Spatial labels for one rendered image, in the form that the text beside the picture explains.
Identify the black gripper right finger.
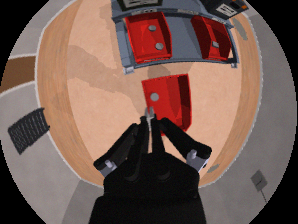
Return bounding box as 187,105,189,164
149,106,212,180

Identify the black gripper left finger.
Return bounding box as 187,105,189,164
93,108,151,181

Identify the red bin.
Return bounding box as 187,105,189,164
125,12,172,64
190,15,231,61
141,74,192,132

